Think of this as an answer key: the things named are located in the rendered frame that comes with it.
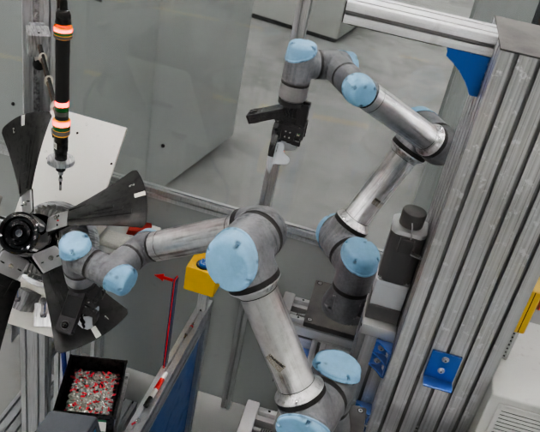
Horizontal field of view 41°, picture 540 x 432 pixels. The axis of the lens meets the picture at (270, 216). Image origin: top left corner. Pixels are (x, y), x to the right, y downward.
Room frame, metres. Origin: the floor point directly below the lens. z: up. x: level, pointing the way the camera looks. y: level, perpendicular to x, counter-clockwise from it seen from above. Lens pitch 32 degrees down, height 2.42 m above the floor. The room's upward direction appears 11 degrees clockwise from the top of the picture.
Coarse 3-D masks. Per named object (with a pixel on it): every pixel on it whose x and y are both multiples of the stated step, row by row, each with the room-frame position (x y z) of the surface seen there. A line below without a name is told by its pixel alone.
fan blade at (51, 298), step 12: (48, 276) 1.53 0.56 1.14; (60, 276) 1.55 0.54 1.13; (48, 288) 1.50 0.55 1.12; (60, 288) 1.52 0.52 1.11; (48, 300) 1.48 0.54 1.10; (60, 300) 1.49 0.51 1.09; (108, 300) 1.56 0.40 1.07; (60, 312) 1.47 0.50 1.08; (108, 312) 1.53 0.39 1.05; (120, 312) 1.55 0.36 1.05; (96, 324) 1.48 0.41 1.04; (108, 324) 1.50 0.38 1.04; (60, 336) 1.42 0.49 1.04; (72, 336) 1.43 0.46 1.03; (84, 336) 1.44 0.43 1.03; (60, 348) 1.40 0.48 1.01; (72, 348) 1.41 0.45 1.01
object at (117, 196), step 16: (128, 176) 1.80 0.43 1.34; (112, 192) 1.74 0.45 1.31; (128, 192) 1.73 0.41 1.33; (80, 208) 1.69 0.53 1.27; (96, 208) 1.67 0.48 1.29; (112, 208) 1.67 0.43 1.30; (128, 208) 1.67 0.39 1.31; (144, 208) 1.67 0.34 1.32; (80, 224) 1.62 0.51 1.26; (96, 224) 1.62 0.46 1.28; (112, 224) 1.62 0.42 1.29; (128, 224) 1.62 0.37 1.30; (144, 224) 1.62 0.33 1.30
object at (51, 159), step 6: (48, 156) 1.61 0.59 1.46; (54, 156) 1.62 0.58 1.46; (72, 156) 1.64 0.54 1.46; (48, 162) 1.59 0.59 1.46; (54, 162) 1.59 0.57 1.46; (60, 162) 1.60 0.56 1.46; (66, 162) 1.60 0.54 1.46; (72, 162) 1.61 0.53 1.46; (60, 168) 1.58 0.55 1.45; (66, 168) 1.59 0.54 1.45
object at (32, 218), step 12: (12, 216) 1.61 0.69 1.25; (24, 216) 1.61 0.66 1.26; (36, 216) 1.65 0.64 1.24; (0, 228) 1.59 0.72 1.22; (12, 228) 1.59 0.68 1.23; (24, 228) 1.60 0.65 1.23; (36, 228) 1.59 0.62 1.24; (0, 240) 1.56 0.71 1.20; (12, 240) 1.57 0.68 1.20; (24, 240) 1.57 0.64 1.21; (36, 240) 1.57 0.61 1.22; (48, 240) 1.63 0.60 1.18; (12, 252) 1.54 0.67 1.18; (24, 252) 1.55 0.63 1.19; (36, 252) 1.58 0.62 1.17
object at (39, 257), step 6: (54, 246) 1.63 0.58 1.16; (42, 252) 1.59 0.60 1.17; (48, 252) 1.60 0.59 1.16; (54, 252) 1.62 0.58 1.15; (36, 258) 1.56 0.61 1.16; (42, 258) 1.57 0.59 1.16; (54, 258) 1.60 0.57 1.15; (60, 258) 1.61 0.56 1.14; (42, 264) 1.56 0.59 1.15; (48, 264) 1.57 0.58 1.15; (54, 264) 1.58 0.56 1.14; (60, 264) 1.59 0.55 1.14; (42, 270) 1.54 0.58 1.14; (48, 270) 1.55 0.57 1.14
